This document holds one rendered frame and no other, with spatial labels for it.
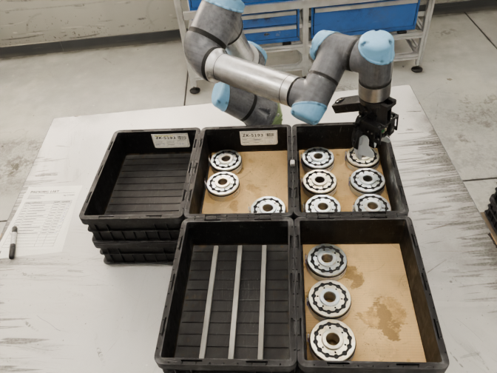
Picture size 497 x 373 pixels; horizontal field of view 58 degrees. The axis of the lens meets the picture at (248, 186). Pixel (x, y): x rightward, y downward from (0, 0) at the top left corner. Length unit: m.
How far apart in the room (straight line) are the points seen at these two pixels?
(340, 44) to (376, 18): 2.26
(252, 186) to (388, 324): 0.58
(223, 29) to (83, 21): 3.09
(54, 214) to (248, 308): 0.85
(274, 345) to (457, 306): 0.54
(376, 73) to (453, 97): 2.35
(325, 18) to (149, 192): 2.11
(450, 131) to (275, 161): 1.77
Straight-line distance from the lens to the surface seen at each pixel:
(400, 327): 1.15
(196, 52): 1.26
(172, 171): 1.52
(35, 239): 1.67
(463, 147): 2.97
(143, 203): 1.44
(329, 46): 1.08
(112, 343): 1.34
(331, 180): 1.38
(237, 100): 1.65
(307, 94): 1.05
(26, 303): 1.52
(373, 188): 1.37
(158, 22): 4.17
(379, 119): 1.14
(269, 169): 1.46
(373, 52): 1.02
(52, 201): 1.77
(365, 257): 1.24
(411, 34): 3.44
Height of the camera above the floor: 1.83
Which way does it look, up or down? 45 degrees down
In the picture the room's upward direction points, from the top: 7 degrees counter-clockwise
